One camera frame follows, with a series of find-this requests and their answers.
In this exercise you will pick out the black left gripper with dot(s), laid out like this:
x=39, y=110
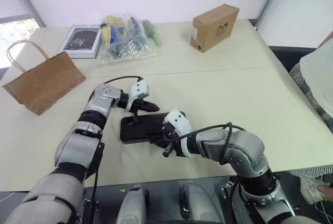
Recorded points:
x=139, y=104

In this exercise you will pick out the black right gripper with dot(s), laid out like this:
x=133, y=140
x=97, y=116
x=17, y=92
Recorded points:
x=171, y=143

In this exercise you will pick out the black rectangular case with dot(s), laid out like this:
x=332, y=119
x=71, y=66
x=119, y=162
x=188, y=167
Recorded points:
x=143, y=131

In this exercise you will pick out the brown paper bag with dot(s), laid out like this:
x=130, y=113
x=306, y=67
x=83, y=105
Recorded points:
x=44, y=83

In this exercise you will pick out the white fabric item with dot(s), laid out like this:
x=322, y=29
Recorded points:
x=309, y=190

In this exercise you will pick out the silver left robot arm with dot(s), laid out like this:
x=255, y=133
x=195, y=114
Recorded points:
x=70, y=151

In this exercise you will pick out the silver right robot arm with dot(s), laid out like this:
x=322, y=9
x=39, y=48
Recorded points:
x=247, y=151

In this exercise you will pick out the person's left hand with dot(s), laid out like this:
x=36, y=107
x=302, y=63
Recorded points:
x=327, y=192

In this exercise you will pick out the clear plastic bag of items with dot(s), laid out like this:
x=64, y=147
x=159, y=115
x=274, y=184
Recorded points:
x=125, y=44

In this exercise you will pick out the silver rounded robot shell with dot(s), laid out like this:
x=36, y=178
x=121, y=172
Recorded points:
x=195, y=203
x=131, y=205

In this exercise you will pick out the pale green plastic tool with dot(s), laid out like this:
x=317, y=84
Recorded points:
x=152, y=31

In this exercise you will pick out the grey hardcover photo book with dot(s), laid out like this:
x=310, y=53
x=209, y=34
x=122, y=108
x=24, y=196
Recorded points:
x=80, y=40

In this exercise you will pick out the brown cardboard box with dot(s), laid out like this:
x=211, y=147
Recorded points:
x=213, y=30

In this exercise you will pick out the person in white shirt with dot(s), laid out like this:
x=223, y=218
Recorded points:
x=320, y=78

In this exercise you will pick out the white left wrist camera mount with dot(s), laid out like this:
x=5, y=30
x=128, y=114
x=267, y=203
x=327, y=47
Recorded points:
x=139, y=87

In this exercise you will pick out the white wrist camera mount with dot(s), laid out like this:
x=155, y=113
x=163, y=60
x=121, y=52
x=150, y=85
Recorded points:
x=139, y=87
x=177, y=120

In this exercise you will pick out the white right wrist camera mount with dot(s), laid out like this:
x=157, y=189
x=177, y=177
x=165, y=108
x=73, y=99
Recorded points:
x=177, y=120

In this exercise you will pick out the black metal stand post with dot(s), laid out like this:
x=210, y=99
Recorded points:
x=230, y=200

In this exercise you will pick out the black metal bracket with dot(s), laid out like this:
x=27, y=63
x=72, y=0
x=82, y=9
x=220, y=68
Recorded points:
x=89, y=211

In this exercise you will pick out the dark window frame bar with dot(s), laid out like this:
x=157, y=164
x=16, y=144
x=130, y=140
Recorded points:
x=26, y=0

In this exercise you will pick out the grey metal frame post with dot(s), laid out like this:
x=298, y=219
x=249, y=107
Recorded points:
x=269, y=0

